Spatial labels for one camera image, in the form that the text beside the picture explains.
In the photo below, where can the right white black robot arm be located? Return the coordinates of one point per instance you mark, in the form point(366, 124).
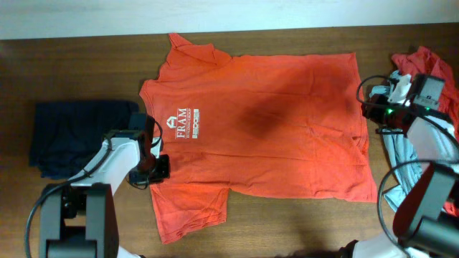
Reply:
point(420, 228)

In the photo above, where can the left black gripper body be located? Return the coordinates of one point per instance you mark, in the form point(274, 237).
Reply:
point(158, 168)

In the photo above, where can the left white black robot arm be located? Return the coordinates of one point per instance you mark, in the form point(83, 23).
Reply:
point(77, 216)

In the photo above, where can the light blue grey shirt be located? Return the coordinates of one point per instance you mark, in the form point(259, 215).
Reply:
point(423, 141)

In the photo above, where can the red mesh shirt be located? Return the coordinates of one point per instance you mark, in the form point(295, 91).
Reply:
point(430, 68)

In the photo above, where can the dark navy folded shirt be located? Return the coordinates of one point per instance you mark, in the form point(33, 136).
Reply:
point(68, 134)

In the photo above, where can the orange FRAM t-shirt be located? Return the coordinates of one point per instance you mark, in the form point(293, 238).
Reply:
point(282, 126)

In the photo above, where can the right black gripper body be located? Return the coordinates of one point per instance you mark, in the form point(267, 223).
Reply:
point(385, 113)

